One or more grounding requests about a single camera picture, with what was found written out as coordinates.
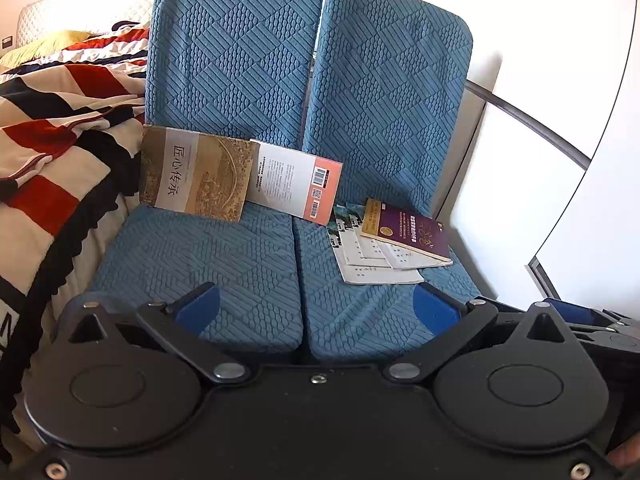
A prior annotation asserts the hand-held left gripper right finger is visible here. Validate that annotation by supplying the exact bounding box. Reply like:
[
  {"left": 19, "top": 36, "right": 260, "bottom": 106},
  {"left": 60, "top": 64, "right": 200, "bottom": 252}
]
[{"left": 384, "top": 282, "right": 571, "bottom": 383}]

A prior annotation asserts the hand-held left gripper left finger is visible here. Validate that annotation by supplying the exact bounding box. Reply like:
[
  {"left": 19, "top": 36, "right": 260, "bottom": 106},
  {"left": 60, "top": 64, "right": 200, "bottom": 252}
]
[{"left": 60, "top": 282, "right": 251, "bottom": 386}]

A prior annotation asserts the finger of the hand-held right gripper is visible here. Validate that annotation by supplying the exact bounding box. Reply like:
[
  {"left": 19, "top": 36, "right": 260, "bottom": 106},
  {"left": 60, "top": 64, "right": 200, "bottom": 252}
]
[
  {"left": 545, "top": 297, "right": 640, "bottom": 331},
  {"left": 570, "top": 327, "right": 640, "bottom": 353}
]

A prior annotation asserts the purple book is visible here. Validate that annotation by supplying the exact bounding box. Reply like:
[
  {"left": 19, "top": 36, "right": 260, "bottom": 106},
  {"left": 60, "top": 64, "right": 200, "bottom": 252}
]
[{"left": 360, "top": 197, "right": 455, "bottom": 267}]

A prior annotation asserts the brown patterned book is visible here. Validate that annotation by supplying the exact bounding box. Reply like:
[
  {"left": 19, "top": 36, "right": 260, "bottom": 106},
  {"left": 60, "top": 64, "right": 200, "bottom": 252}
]
[{"left": 140, "top": 125, "right": 261, "bottom": 223}]

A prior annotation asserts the white and orange book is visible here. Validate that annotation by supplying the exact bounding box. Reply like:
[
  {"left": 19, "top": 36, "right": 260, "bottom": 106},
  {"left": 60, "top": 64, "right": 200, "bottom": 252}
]
[{"left": 246, "top": 139, "right": 345, "bottom": 227}]

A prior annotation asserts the person's right hand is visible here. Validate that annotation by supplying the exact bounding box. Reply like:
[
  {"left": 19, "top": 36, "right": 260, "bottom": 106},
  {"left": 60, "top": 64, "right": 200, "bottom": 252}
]
[{"left": 609, "top": 432, "right": 640, "bottom": 471}]

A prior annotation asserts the grey framed white panel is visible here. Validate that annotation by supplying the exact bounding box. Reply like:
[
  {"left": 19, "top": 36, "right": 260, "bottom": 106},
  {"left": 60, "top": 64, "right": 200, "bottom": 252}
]
[{"left": 524, "top": 252, "right": 640, "bottom": 311}]

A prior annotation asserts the striped blanket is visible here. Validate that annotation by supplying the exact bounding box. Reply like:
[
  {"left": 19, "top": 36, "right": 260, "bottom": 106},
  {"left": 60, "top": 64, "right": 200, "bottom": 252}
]
[{"left": 0, "top": 20, "right": 151, "bottom": 461}]

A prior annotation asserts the blue textured sofa chair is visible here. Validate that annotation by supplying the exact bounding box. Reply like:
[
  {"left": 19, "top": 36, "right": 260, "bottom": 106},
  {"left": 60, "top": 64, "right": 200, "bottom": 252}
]
[
  {"left": 89, "top": 0, "right": 323, "bottom": 361},
  {"left": 295, "top": 0, "right": 483, "bottom": 361}
]

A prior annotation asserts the yellow pillow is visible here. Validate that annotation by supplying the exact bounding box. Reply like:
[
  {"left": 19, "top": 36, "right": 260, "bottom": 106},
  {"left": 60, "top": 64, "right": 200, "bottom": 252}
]
[{"left": 0, "top": 30, "right": 92, "bottom": 68}]

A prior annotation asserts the white quilted headboard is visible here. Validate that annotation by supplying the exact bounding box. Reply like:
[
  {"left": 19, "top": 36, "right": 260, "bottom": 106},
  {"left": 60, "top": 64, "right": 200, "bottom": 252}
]
[{"left": 17, "top": 0, "right": 156, "bottom": 43}]

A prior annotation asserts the grey metal rail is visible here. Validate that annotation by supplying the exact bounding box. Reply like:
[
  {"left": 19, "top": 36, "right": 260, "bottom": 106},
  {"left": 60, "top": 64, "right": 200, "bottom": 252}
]
[{"left": 465, "top": 82, "right": 592, "bottom": 171}]

